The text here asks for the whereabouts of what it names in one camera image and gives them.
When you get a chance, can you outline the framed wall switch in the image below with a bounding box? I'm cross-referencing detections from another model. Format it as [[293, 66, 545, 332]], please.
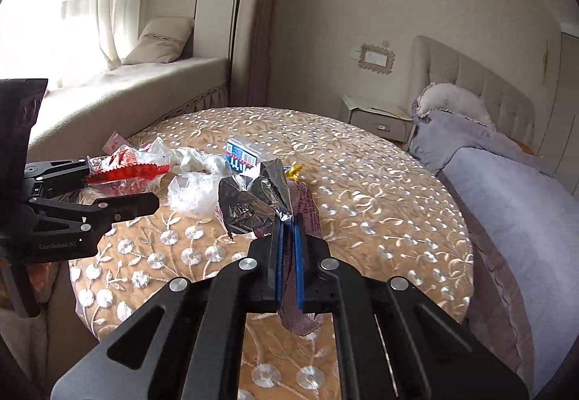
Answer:
[[358, 42, 396, 75]]

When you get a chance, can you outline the beige window seat cushion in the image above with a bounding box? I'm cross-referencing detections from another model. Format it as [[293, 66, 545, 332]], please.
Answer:
[[26, 57, 230, 162]]

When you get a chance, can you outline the beige bedside table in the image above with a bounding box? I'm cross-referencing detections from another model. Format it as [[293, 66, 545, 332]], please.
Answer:
[[339, 95, 414, 145]]

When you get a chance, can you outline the beige tufted headboard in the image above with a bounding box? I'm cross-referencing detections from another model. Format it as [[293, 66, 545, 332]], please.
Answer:
[[406, 35, 536, 145]]

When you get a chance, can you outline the bed with lilac cover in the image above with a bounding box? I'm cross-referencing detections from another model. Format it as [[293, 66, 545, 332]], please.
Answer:
[[409, 111, 578, 398]]

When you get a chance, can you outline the yellow crumpled wrapper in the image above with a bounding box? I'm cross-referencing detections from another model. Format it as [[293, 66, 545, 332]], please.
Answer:
[[284, 164, 303, 182]]

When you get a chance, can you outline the beige throw pillow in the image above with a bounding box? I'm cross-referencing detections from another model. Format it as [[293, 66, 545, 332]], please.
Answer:
[[123, 17, 194, 65]]

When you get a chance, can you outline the red clear plastic wrapper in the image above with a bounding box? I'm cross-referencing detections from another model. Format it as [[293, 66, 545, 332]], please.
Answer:
[[85, 145, 171, 196]]

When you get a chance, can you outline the blue white plastic box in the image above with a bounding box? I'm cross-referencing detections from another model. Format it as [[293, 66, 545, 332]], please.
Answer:
[[225, 136, 265, 173]]

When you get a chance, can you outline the silver foil snack wrapper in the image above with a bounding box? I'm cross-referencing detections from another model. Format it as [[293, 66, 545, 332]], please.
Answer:
[[218, 159, 293, 235]]

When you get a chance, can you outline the white plastic bag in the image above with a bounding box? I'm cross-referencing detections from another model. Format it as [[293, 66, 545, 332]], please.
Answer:
[[167, 172, 222, 219]]

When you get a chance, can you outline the pink white pouch package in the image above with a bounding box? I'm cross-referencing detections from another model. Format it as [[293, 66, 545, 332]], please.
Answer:
[[102, 133, 130, 155]]

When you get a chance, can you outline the white pillow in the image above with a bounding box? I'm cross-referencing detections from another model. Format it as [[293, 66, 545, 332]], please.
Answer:
[[415, 82, 496, 129]]

